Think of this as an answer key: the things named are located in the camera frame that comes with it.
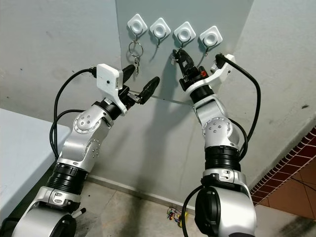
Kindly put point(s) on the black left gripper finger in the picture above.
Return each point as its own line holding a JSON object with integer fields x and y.
{"x": 150, "y": 89}
{"x": 128, "y": 69}

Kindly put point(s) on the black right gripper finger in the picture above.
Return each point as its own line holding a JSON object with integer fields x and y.
{"x": 191, "y": 65}
{"x": 181, "y": 61}

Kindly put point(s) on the grey hook board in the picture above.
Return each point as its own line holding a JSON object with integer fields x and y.
{"x": 163, "y": 64}

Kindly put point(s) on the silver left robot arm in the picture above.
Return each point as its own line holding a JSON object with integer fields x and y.
{"x": 81, "y": 143}

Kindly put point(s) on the white plastic folding table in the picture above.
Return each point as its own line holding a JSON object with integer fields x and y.
{"x": 24, "y": 158}

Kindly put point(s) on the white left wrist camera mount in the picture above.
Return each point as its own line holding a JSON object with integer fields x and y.
{"x": 109, "y": 80}

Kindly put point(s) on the white square wall hook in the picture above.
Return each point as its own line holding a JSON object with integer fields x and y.
{"x": 137, "y": 24}
{"x": 160, "y": 28}
{"x": 210, "y": 36}
{"x": 184, "y": 32}

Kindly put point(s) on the white table leg black tip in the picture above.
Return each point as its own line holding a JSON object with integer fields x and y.
{"x": 80, "y": 212}

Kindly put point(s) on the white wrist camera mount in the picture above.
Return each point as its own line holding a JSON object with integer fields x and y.
{"x": 109, "y": 80}
{"x": 219, "y": 71}

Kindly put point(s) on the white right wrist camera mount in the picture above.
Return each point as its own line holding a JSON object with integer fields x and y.
{"x": 219, "y": 71}

